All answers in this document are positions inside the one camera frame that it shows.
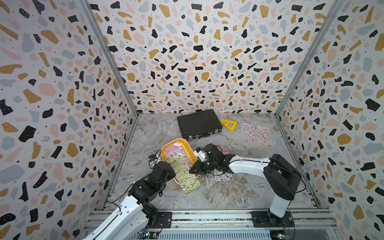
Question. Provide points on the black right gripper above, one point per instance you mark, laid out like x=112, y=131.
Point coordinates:
x=197, y=168

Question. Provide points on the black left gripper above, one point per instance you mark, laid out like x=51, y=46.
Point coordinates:
x=171, y=173

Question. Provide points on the yellow storage tray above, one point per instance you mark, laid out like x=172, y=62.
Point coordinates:
x=186, y=147

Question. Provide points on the green animal sticker sheet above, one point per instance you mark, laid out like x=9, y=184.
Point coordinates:
x=188, y=182

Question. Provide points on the holographic sticker sheet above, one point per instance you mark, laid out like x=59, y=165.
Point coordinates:
x=224, y=177

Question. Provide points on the pink cat sticker sheet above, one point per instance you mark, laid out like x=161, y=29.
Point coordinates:
x=177, y=149

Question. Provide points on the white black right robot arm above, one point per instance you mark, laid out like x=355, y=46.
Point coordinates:
x=283, y=178

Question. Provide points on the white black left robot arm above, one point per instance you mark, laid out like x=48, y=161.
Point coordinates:
x=136, y=212

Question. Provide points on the black briefcase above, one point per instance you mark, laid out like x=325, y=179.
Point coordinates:
x=199, y=125

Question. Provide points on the yellow triangle ruler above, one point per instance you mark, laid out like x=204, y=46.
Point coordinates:
x=230, y=125

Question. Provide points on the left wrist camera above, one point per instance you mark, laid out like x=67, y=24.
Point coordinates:
x=153, y=160

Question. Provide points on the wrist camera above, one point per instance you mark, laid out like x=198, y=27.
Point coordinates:
x=153, y=160
x=200, y=154

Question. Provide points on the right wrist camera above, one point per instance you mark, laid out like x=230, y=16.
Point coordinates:
x=200, y=154

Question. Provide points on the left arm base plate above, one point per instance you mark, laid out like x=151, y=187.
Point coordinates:
x=160, y=220

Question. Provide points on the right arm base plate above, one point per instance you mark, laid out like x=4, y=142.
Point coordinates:
x=265, y=219

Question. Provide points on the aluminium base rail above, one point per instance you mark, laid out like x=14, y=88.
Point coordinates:
x=230, y=225

